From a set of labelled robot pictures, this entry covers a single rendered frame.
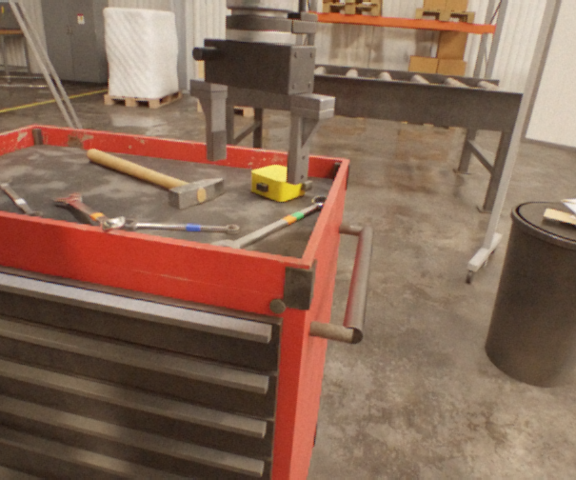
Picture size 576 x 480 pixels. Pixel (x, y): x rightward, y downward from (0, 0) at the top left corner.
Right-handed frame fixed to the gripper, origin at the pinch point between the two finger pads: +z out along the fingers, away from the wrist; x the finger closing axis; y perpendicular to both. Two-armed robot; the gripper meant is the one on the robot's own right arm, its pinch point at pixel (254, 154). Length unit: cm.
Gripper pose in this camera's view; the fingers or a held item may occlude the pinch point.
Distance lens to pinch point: 57.5
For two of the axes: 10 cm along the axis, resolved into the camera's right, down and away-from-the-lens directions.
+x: 8.0, 3.0, -5.1
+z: -0.6, 9.0, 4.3
